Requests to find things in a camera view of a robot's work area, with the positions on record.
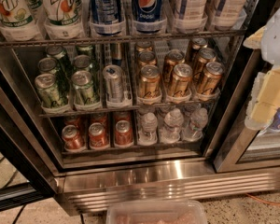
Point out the gold can front right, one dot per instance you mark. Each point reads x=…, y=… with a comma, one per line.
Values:
x=210, y=78

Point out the water bottle middle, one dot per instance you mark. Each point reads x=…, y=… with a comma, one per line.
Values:
x=172, y=125

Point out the red can left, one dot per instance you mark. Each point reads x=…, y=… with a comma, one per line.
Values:
x=73, y=141

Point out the green can second row right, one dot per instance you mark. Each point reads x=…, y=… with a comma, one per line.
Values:
x=84, y=62

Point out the gold can front middle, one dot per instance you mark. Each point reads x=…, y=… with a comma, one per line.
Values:
x=179, y=81

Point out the red can middle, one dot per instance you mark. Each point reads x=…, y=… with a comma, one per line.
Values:
x=98, y=136

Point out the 7up can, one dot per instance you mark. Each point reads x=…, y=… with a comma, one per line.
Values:
x=19, y=19
x=63, y=19

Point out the silver can middle shelf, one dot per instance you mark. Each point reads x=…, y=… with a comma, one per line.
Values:
x=114, y=83

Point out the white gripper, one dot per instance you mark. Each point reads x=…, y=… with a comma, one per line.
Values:
x=277, y=42

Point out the water bottle right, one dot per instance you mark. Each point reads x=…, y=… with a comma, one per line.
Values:
x=198, y=120

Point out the red can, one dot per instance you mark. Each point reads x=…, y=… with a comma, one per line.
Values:
x=98, y=136
x=123, y=133
x=73, y=141

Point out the green can second row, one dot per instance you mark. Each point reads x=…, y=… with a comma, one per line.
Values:
x=84, y=62
x=50, y=65

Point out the green can second row left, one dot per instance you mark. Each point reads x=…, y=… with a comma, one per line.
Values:
x=50, y=65

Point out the blue Pepsi can left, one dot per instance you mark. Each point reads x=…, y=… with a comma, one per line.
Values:
x=106, y=15

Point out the gold can second row middle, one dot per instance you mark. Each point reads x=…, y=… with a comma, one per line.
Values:
x=172, y=58

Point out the gold can second row left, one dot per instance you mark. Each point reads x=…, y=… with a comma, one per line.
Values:
x=146, y=58

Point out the red can right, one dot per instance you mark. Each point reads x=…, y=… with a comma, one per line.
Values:
x=123, y=133

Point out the clear plastic container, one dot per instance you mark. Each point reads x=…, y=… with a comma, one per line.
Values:
x=156, y=212

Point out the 7UP can far left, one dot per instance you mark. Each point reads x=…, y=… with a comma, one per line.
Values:
x=19, y=19

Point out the blue pepsi can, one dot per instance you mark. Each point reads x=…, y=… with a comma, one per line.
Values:
x=147, y=15
x=106, y=15

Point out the blue Pepsi can front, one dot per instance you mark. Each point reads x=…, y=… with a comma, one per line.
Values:
x=147, y=15

